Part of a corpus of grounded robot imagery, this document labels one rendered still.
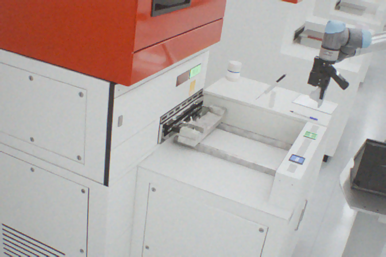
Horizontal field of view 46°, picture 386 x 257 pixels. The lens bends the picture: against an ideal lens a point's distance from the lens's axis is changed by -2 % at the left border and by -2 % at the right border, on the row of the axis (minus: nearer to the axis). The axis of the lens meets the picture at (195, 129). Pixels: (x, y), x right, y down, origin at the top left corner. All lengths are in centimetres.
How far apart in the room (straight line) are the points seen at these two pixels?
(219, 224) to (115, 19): 86
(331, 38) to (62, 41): 101
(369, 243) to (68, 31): 152
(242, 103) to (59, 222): 101
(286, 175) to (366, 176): 44
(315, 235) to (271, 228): 139
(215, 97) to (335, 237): 135
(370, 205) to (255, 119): 69
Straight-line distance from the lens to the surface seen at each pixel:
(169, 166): 191
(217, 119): 224
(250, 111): 228
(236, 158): 200
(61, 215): 198
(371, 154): 199
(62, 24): 164
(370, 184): 205
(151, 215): 198
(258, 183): 190
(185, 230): 193
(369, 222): 215
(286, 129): 226
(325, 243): 311
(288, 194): 175
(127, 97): 165
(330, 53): 192
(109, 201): 179
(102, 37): 155
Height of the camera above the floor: 178
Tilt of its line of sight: 25 degrees down
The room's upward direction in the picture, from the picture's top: 9 degrees clockwise
